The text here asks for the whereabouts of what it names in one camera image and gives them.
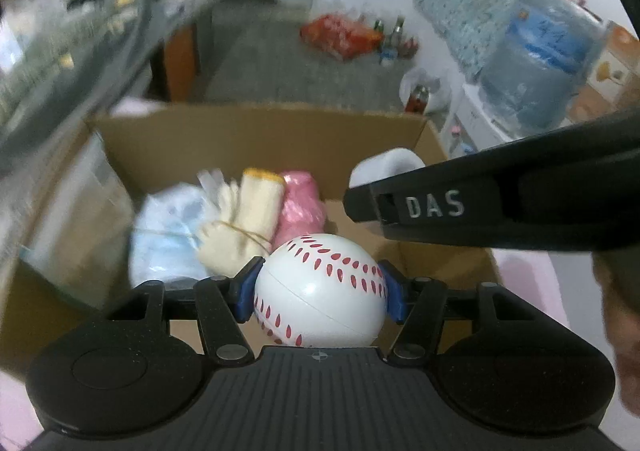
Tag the red bottle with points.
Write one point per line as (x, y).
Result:
(417, 101)

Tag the blue water jug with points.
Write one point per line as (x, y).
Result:
(540, 61)

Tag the brown cardboard box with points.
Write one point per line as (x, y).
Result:
(250, 141)

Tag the dark glass bottle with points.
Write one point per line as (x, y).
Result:
(379, 28)
(398, 31)

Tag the packing tape roll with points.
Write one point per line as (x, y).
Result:
(385, 166)

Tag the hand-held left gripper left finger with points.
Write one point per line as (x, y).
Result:
(245, 292)

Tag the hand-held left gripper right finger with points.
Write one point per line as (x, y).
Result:
(395, 297)

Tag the grey leaf-print blanket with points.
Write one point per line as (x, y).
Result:
(75, 66)

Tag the white red-stitched baseball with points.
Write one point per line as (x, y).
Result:
(320, 291)

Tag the cream yellow glove bundle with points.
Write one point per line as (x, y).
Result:
(255, 211)

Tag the person's right hand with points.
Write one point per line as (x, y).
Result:
(625, 311)

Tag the white water dispenser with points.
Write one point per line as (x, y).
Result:
(475, 116)

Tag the orange patterned cabinet cover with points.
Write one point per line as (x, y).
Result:
(610, 71)

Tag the pink towel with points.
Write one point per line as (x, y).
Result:
(300, 201)

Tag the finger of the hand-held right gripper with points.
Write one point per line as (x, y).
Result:
(365, 203)

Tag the red snack bag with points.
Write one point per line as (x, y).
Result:
(340, 36)

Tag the light blue face mask pack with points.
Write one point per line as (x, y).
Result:
(160, 236)

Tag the clear plastic pouch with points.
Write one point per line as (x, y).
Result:
(85, 201)

